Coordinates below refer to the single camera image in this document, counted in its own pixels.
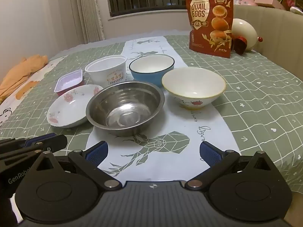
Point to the white floral plate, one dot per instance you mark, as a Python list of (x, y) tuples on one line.
[(66, 108)]

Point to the pink plastic tray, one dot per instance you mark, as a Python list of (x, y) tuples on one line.
[(68, 82)]

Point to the green checked tablecloth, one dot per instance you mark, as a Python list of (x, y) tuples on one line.
[(260, 94)]

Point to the cream egg-shaped ornament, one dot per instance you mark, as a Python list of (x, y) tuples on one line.
[(246, 30)]

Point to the white deer-print table runner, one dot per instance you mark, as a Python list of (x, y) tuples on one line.
[(167, 128)]

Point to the red snack bag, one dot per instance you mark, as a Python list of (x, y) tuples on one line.
[(208, 28)]

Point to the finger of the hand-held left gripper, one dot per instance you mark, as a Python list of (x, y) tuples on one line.
[(55, 141), (35, 139)]

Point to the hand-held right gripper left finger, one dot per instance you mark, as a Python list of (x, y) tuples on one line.
[(97, 155)]

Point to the blue bowl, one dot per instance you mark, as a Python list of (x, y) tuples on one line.
[(146, 78)]

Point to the white cartoon-print cloth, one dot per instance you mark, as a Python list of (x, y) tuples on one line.
[(9, 113)]

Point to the stainless steel bowl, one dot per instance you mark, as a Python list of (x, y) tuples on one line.
[(123, 113)]

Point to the white paper tub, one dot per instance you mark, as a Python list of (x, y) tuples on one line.
[(113, 75)]

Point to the beige chair back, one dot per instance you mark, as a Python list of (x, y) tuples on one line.
[(279, 28)]

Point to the orange cloth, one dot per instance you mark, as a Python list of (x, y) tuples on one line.
[(21, 73)]

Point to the pink box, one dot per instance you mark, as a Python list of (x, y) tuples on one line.
[(269, 2)]

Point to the white ceramic bowl fruit print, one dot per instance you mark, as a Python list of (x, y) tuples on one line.
[(189, 85)]

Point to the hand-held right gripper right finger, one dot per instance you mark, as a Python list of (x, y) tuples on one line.
[(210, 155)]

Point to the beige curtain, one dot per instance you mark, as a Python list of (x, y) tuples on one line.
[(87, 9)]

